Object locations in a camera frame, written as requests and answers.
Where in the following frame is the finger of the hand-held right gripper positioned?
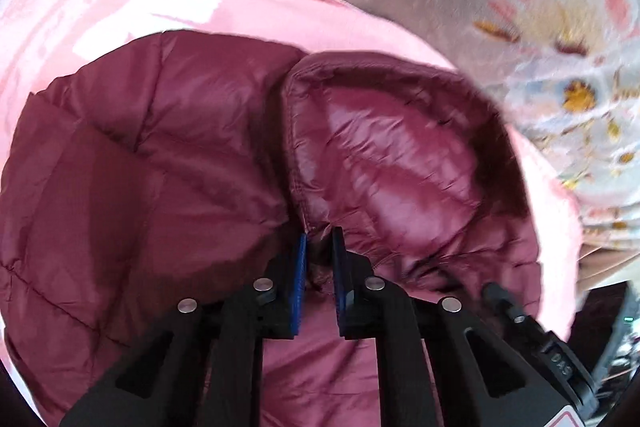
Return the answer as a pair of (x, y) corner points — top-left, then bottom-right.
(481, 283), (551, 342)

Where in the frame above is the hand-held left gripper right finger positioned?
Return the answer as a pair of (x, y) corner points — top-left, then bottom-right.
(331, 226), (553, 427)

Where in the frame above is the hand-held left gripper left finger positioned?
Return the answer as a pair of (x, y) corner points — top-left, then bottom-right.
(59, 233), (307, 427)

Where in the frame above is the maroon puffer jacket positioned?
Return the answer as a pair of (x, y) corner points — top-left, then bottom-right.
(0, 29), (545, 427)

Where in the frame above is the brown cloth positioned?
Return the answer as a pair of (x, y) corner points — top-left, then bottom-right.
(575, 241), (640, 294)

